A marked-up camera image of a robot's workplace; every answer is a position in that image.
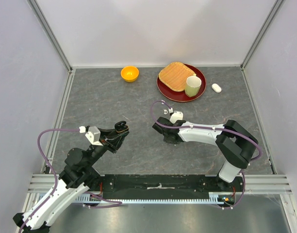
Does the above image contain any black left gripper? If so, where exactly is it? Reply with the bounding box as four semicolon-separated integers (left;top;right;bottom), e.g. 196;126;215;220
84;126;130;168

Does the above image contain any black earbud charging case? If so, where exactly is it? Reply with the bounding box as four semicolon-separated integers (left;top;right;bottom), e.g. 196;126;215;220
115;121;129;133

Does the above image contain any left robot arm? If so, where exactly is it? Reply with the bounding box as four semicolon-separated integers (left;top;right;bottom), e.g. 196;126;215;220
13;121;129;233

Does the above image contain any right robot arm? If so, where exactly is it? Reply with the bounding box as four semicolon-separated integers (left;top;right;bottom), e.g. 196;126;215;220
152;117;262;191

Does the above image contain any white earbud charging case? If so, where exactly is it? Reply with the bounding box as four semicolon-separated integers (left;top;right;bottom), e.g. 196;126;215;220
211;83;222;93

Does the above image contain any dark red round tray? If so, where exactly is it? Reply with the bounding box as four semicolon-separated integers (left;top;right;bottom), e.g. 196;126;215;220
157;64;207;102

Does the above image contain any pale green cup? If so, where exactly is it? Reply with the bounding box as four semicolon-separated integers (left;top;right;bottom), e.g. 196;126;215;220
184;76;202;97

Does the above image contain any woven bamboo tray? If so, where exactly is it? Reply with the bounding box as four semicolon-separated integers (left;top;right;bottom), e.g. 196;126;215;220
158;62;196;92

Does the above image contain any orange plastic bowl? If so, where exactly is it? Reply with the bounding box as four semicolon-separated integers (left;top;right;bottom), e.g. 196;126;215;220
120;66;139;83

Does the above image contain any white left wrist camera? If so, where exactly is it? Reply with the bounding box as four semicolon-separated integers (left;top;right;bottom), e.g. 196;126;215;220
85;126;102;146

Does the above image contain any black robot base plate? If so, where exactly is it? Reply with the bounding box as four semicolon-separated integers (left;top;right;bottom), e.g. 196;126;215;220
89;174;244;199

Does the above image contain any light blue cable duct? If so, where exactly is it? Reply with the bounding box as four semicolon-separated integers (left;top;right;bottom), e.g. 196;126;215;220
73;193;224;204

